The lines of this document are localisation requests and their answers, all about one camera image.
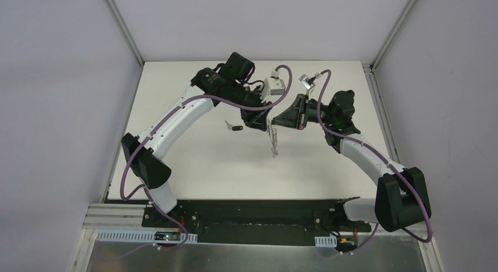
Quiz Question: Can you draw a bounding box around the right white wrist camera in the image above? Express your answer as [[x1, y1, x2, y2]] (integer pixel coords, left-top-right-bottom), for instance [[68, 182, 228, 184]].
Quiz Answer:
[[299, 73, 321, 98]]

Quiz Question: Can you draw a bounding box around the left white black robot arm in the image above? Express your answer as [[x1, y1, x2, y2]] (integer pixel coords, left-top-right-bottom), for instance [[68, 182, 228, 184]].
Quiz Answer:
[[121, 52, 272, 228]]

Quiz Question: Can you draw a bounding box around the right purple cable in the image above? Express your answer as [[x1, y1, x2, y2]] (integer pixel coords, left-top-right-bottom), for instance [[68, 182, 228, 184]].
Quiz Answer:
[[315, 69, 433, 256]]

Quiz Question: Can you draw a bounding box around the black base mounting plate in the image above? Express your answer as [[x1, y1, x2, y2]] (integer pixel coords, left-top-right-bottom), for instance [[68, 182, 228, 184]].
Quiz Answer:
[[142, 199, 371, 246]]

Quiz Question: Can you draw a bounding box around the key with black head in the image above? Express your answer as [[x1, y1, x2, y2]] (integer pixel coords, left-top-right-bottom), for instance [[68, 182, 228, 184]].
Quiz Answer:
[[224, 120, 244, 131]]

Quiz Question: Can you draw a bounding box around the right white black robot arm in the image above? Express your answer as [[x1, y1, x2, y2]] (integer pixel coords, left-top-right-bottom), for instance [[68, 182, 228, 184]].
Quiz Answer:
[[271, 90, 432, 232]]

